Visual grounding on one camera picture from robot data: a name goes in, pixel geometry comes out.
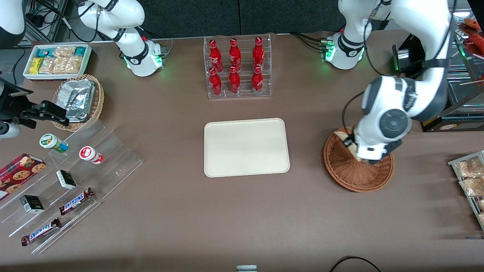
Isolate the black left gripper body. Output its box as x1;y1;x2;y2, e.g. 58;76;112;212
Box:
377;139;403;157

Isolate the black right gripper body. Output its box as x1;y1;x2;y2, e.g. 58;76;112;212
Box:
0;77;34;122

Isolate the triangular sandwich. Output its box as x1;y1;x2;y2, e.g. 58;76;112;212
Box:
334;128;360;162

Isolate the large round wicker basket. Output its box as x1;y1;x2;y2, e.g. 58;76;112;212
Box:
323;128;395;193

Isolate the small oval wicker basket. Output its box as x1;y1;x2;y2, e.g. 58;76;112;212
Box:
52;74;105;132

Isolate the cream plastic tray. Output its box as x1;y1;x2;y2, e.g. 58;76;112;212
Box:
204;118;290;178

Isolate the silver foil packet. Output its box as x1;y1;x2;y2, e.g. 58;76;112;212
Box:
58;79;96;123

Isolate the green lid snack cup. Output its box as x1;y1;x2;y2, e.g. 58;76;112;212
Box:
39;133;70;153

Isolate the white rectangular snack bin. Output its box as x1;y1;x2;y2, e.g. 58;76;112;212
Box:
23;44;93;81

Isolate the yellow snack pack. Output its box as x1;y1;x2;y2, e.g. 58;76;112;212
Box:
29;57;44;75

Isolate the clear bag of crackers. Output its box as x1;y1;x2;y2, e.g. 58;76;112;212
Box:
53;46;76;59
39;56;83;75

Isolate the red lid snack cup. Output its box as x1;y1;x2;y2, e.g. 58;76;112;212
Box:
79;146;104;165

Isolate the red plaid cookie box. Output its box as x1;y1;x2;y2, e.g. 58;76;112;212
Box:
0;153;47;201

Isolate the small black carton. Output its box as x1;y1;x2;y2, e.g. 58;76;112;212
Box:
20;195;45;214
56;170;78;190

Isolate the clear acrylic stepped display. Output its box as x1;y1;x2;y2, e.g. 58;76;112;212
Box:
0;119;144;255

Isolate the black glass food display case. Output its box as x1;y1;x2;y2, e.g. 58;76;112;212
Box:
392;11;484;133

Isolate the snickers chocolate bar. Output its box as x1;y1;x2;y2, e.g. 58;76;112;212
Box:
21;218;62;247
59;187;95;216

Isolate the clear acrylic bottle rack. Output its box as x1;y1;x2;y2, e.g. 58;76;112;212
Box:
203;34;272;99

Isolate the red cola bottle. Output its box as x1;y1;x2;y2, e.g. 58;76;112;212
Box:
251;65;264;95
209;67;223;96
253;36;265;70
228;66;241;94
229;38;242;71
209;39;223;72

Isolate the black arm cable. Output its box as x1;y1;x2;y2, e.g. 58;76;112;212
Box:
342;0;384;141

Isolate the aluminium frame with cables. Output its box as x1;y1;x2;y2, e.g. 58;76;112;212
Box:
22;0;82;43

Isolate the black loop cable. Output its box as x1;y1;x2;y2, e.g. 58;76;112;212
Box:
329;256;382;272

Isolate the grey metal wire rack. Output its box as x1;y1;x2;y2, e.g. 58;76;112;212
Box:
447;150;484;232

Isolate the black base cable bundle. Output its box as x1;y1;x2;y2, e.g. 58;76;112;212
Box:
290;32;328;53

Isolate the grey base cable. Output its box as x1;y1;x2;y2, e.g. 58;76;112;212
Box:
141;26;174;57

